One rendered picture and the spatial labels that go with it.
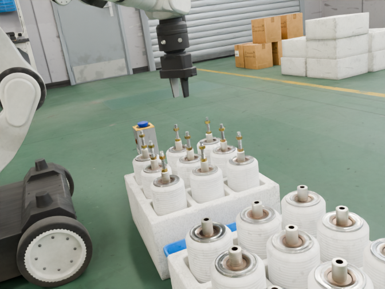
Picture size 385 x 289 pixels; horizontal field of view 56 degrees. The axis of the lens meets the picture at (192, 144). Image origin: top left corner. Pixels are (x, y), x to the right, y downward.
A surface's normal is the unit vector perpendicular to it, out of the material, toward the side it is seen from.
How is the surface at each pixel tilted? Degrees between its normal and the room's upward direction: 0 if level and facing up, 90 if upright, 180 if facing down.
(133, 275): 0
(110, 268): 0
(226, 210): 90
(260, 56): 90
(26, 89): 90
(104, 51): 90
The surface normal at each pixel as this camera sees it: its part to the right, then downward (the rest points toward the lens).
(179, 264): -0.13, -0.94
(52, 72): 0.39, 0.24
